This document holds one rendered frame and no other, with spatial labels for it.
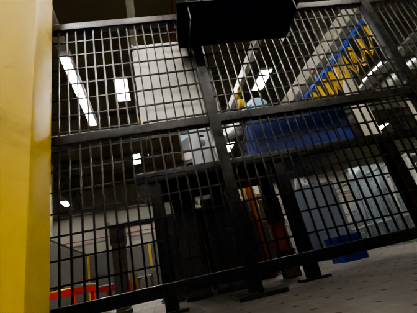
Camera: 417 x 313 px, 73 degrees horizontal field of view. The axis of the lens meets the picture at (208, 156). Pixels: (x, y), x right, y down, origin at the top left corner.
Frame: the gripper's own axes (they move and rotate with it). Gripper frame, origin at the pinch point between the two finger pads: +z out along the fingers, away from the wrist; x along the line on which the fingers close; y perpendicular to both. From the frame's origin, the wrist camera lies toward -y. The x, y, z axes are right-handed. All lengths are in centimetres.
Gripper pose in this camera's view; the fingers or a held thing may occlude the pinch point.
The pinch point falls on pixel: (199, 202)
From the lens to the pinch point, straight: 126.4
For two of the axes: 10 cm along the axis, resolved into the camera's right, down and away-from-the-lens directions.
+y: -0.7, 4.0, 9.1
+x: -9.8, 1.6, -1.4
